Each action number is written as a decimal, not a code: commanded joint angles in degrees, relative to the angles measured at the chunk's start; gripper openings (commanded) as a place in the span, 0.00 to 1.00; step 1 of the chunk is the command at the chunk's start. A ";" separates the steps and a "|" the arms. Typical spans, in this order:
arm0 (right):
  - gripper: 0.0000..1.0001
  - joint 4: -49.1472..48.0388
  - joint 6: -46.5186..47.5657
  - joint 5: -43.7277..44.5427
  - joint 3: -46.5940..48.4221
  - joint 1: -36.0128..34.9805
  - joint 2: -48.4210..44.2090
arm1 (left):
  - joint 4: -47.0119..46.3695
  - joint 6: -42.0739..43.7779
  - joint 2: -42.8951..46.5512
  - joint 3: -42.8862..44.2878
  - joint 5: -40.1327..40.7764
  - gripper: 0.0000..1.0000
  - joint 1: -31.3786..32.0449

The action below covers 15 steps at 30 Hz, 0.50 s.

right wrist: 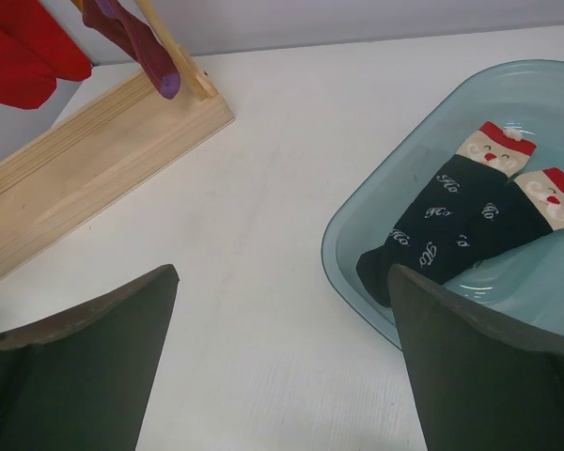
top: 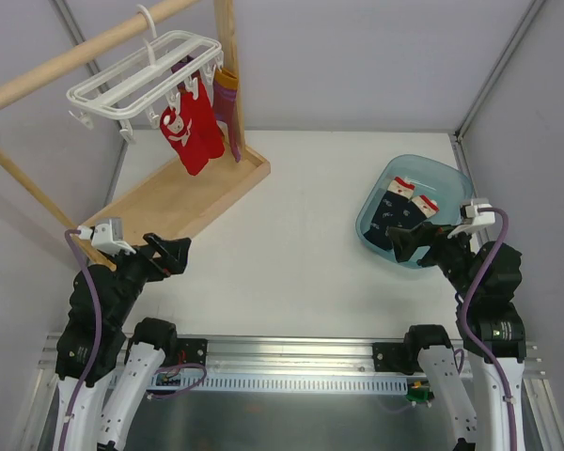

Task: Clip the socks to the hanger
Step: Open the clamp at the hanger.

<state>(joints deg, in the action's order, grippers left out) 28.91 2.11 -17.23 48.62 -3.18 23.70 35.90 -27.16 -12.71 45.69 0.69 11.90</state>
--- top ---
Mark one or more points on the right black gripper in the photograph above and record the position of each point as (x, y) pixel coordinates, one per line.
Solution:
(429, 243)

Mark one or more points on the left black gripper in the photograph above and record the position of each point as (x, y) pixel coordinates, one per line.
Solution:
(151, 259)

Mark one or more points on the navy santa sock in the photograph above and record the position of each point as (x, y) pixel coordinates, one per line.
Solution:
(396, 186)
(405, 213)

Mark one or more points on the white plastic clip hanger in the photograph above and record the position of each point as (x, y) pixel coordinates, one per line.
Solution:
(131, 86)

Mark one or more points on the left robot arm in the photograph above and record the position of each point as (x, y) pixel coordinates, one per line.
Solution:
(102, 374)

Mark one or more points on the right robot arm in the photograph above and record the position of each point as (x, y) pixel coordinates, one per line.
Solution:
(491, 329)

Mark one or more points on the wooden drying rack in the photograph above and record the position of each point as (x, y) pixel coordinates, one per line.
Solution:
(178, 205)

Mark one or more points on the teal plastic basin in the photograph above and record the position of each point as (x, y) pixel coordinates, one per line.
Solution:
(447, 186)

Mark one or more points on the red sock back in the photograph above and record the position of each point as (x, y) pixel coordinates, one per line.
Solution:
(204, 122)

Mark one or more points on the red sock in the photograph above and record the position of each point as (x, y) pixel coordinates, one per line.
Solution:
(204, 122)
(181, 134)

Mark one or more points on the red sock front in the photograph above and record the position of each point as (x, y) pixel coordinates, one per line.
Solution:
(181, 134)

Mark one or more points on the green connector board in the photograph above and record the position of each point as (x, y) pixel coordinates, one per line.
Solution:
(419, 392)

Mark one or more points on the purple striped sock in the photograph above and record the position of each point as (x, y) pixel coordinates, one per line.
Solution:
(181, 64)
(225, 89)

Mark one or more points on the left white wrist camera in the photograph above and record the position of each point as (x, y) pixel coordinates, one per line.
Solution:
(107, 237)

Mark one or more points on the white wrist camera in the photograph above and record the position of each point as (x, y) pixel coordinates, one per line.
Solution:
(475, 217)
(107, 237)

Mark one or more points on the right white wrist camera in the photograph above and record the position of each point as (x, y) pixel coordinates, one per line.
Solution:
(475, 217)

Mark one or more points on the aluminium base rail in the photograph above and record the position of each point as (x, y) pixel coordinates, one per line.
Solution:
(298, 355)

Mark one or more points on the white slotted cable duct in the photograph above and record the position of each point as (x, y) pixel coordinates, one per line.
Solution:
(312, 384)

